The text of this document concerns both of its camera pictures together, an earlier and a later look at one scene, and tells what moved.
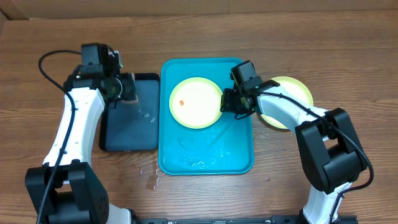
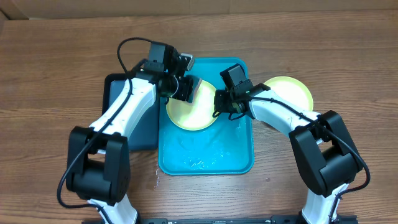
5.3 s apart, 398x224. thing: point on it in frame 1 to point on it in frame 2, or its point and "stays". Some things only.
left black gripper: x=125 y=78 to x=186 y=83
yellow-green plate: x=295 y=88 stays
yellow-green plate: x=195 y=102 stays
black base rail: x=231 y=219 stays
